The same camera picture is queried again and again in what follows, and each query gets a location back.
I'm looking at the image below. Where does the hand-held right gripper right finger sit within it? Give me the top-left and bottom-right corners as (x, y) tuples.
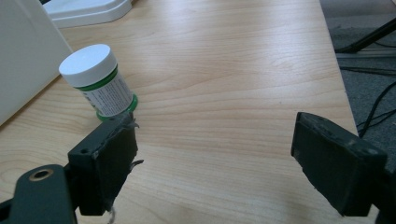
(290, 111), (388, 217)

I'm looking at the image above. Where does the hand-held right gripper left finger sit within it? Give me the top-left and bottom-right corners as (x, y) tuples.
(67, 112), (145, 217)

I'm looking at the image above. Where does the white green-banded plastic jar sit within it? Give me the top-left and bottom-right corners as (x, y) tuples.
(58, 43), (139, 122)

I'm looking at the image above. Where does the black metal stand leg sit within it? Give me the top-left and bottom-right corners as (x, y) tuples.
(334, 17), (396, 54)

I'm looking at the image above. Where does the white plastic base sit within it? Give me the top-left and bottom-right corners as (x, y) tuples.
(42, 0), (134, 30)

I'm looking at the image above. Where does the black cable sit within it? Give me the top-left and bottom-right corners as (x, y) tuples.
(356, 81), (396, 139)

